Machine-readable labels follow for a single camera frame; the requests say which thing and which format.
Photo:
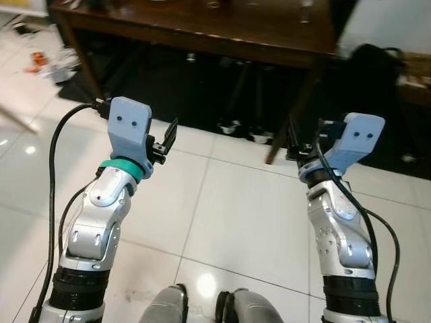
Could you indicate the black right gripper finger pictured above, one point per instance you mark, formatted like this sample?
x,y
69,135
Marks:
x,y
293,141

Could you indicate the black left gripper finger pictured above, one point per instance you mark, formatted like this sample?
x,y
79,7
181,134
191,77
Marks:
x,y
170,134

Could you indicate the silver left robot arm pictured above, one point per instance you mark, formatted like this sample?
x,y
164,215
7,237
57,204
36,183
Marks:
x,y
101,222

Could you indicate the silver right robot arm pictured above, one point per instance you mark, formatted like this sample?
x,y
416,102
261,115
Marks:
x,y
337,229

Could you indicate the black backpack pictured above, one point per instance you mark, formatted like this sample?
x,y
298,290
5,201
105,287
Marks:
x,y
370,81

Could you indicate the dark wooden table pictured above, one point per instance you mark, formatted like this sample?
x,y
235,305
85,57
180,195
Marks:
x,y
202,27

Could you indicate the light wooden shelf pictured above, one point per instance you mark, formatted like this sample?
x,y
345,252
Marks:
x,y
416,77

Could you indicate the clear drinking glass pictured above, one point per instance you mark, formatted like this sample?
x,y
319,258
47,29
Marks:
x,y
306,9

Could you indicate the small orange floor item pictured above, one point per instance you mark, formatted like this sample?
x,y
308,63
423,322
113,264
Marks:
x,y
35,62

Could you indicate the grey right robot leg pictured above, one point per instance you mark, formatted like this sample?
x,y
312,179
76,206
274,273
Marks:
x,y
252,306

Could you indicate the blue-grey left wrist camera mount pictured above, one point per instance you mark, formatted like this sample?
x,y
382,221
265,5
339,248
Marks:
x,y
128,128

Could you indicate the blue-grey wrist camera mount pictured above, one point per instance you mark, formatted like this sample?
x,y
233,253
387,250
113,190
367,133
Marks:
x,y
360,138
128,128

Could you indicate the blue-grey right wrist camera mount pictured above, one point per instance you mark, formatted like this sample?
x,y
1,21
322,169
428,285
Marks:
x,y
360,138

